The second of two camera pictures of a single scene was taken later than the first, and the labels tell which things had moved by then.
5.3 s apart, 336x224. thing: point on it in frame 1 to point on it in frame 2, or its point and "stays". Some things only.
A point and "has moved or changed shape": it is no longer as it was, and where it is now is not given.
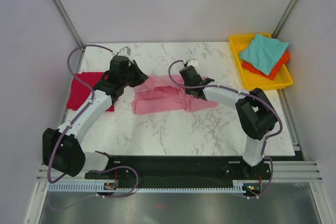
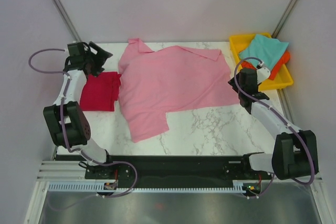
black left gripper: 140,77 to 102,57
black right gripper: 187,91 to 230,82
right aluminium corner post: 292,4 stays
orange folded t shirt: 285,58 stays
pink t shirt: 161,94 has moved or changed shape
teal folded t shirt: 264,53 stays
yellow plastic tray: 253,81 stays
